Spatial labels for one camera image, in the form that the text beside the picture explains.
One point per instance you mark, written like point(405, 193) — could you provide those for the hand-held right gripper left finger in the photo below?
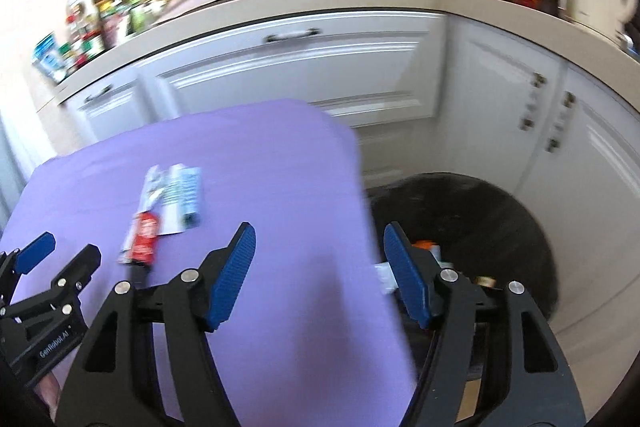
point(232, 277)

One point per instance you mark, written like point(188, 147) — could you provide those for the bin with black liner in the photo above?
point(490, 217)

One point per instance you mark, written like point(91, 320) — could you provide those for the purple tablecloth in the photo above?
point(275, 167)

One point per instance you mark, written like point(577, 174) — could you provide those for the crumpled orange plastic bag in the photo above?
point(426, 244)

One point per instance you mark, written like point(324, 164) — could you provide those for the small white drawer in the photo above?
point(115, 107)

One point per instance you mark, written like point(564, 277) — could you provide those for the blue white packet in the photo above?
point(49, 57)

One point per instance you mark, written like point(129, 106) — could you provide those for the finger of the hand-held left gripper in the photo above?
point(82, 267)
point(35, 249)

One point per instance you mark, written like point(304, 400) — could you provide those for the red snack wrapper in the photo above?
point(145, 237)

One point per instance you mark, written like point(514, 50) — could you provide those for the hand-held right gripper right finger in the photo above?
point(405, 277)

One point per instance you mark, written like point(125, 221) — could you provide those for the white cabinet door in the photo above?
point(600, 187)
point(490, 107)

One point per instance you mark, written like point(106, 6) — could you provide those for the white wrapper piece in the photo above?
point(385, 277)

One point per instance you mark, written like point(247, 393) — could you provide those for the spice rack with condiments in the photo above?
point(100, 27)

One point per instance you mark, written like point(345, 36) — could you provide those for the wide white drawer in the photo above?
point(300, 67)

